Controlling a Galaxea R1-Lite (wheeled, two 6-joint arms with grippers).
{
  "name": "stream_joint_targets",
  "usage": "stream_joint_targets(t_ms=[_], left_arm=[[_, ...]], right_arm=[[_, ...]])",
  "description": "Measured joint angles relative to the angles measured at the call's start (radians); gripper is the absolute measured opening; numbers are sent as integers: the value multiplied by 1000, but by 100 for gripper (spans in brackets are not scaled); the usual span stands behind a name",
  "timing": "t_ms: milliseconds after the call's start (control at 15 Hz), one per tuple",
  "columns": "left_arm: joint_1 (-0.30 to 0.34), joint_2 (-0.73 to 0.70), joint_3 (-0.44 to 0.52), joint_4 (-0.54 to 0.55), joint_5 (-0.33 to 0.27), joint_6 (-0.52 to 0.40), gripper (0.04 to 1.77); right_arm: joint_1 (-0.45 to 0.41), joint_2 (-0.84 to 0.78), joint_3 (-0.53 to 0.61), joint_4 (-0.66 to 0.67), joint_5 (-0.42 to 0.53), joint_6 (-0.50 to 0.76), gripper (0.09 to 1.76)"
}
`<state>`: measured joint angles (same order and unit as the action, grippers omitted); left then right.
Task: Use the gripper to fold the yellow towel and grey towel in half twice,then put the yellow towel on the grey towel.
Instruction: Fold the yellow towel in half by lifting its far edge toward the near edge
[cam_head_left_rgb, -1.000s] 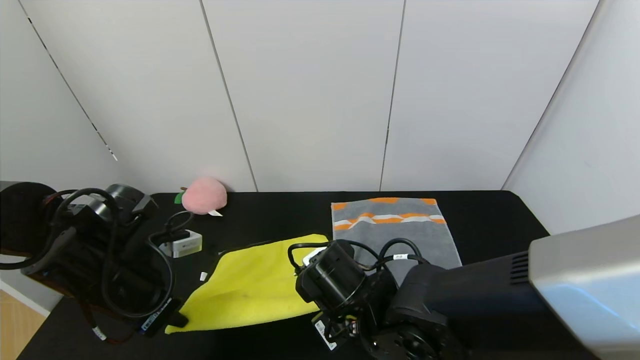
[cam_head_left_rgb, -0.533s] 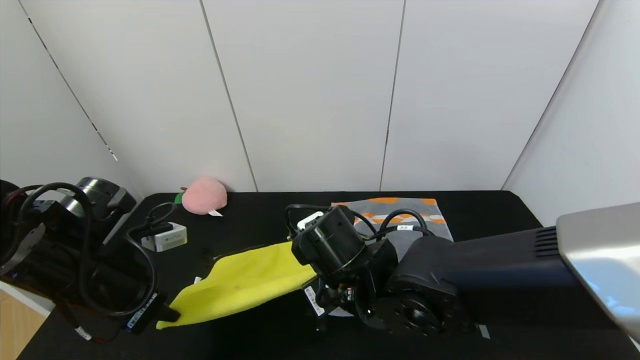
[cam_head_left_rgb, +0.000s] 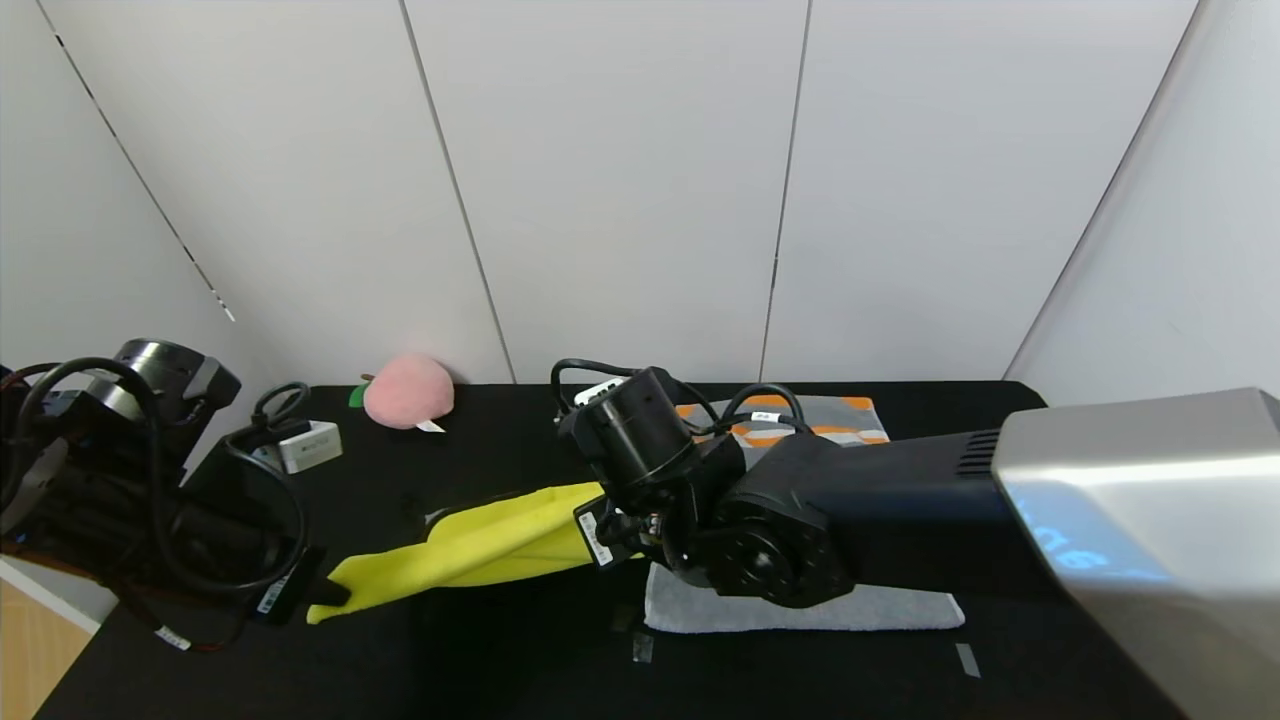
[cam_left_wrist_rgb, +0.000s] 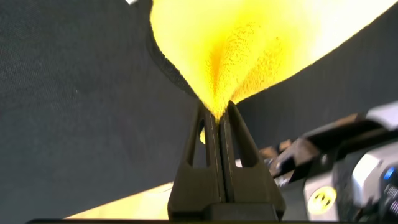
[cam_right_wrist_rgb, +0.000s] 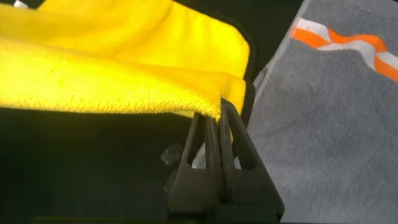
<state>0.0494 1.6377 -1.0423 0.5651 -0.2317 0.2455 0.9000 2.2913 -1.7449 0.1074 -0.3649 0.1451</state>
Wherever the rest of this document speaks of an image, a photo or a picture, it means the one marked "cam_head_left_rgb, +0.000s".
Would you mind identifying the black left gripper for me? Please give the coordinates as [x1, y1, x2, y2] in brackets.
[252, 545, 352, 626]

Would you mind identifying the yellow microfibre towel black trim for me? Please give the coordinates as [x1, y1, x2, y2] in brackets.
[306, 481, 647, 627]

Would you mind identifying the grey towel with orange stripes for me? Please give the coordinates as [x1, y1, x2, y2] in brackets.
[642, 394, 967, 634]

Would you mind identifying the pink peach plush toy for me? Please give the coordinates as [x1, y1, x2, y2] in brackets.
[349, 352, 457, 435]

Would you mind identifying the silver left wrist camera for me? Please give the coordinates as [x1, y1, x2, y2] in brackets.
[272, 419, 345, 476]

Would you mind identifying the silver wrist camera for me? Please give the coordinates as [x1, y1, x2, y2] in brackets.
[571, 375, 630, 409]
[272, 419, 345, 476]

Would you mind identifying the black left wrist camera cable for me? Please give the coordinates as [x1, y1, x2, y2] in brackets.
[149, 381, 314, 602]

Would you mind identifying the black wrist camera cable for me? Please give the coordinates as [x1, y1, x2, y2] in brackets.
[549, 357, 642, 422]
[149, 381, 314, 602]

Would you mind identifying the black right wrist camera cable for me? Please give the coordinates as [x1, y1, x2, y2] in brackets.
[549, 357, 642, 422]

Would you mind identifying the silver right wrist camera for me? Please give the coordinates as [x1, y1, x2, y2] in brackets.
[571, 375, 630, 409]

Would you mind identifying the black cable with white label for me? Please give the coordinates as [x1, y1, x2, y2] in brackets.
[689, 382, 807, 439]

